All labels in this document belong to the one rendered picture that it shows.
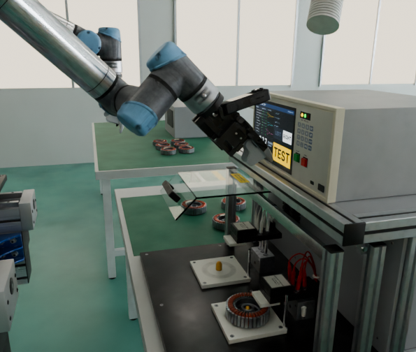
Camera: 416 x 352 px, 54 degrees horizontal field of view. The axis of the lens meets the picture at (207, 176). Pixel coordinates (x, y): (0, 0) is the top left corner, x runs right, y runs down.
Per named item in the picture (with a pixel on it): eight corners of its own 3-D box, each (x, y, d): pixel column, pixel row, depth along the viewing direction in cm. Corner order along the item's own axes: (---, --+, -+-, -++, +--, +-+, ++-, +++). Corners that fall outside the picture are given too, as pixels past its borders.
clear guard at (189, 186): (175, 221, 106) (175, 199, 104) (159, 191, 128) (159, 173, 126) (289, 209, 114) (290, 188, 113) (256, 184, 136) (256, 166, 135)
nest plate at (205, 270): (201, 289, 117) (201, 285, 117) (189, 264, 131) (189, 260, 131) (250, 281, 121) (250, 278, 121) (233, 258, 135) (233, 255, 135)
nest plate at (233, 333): (228, 344, 95) (228, 339, 95) (210, 307, 109) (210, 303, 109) (287, 333, 99) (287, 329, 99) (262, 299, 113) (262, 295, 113)
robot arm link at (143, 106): (126, 133, 90) (157, 97, 92) (150, 142, 81) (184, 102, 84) (101, 109, 85) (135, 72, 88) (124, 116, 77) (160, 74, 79)
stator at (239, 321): (231, 332, 97) (232, 319, 96) (220, 305, 108) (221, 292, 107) (275, 327, 99) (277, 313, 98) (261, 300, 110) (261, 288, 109)
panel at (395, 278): (384, 357, 91) (403, 236, 83) (265, 236, 152) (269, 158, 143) (388, 357, 92) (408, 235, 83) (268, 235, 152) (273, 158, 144)
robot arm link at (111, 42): (93, 27, 141) (117, 28, 144) (95, 60, 144) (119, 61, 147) (97, 26, 134) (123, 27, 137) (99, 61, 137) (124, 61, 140)
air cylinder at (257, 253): (259, 273, 126) (259, 258, 124) (249, 262, 133) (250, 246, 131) (274, 271, 127) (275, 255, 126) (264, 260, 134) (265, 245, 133)
